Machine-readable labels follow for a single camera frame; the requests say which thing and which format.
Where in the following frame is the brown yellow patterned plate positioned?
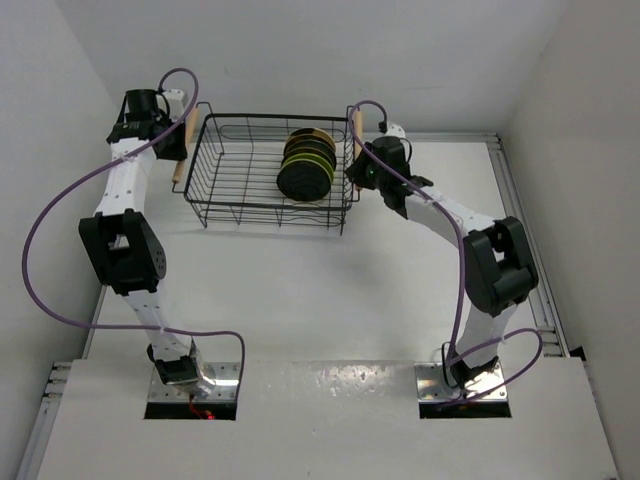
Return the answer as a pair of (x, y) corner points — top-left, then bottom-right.
(286, 127), (335, 145)
(284, 135), (335, 152)

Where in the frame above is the black glossy plate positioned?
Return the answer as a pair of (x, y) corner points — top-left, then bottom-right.
(276, 161), (331, 202)

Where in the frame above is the lime green plate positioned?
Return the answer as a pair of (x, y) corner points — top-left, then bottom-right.
(281, 152), (336, 170)

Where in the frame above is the blue floral celadon plate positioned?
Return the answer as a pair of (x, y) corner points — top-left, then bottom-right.
(284, 142), (335, 158)

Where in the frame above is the beige plate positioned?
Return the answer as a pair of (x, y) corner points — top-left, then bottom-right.
(300, 162), (333, 202)

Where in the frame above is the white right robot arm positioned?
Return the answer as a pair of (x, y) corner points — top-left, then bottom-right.
(346, 136), (539, 389)

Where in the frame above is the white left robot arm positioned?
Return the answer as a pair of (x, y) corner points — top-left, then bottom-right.
(79, 89), (208, 396)

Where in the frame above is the left wooden rack handle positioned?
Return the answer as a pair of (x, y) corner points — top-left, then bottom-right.
(171, 108), (199, 186)

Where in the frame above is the wooden rack handle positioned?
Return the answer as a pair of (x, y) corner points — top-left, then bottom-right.
(353, 108), (363, 160)
(171, 108), (199, 186)

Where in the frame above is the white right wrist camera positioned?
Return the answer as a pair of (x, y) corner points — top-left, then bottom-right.
(381, 121), (406, 141)

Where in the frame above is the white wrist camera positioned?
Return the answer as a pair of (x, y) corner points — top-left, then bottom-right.
(163, 89), (190, 121)
(381, 121), (406, 141)

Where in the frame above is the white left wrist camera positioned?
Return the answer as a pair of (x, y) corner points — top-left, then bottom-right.
(163, 89), (190, 121)

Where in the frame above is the right wooden rack handle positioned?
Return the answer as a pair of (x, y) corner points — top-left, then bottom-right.
(353, 108), (363, 160)

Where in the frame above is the black wire dish rack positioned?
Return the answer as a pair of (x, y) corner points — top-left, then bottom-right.
(178, 102), (358, 234)

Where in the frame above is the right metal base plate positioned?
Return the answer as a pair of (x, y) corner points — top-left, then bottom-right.
(414, 362), (508, 404)

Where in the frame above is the metal base plate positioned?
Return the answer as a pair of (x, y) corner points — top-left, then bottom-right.
(414, 362), (508, 404)
(147, 362), (240, 403)

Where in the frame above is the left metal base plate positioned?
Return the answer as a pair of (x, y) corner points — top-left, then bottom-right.
(147, 362), (240, 403)

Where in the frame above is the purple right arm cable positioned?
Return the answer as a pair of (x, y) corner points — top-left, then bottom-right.
(348, 99), (545, 404)

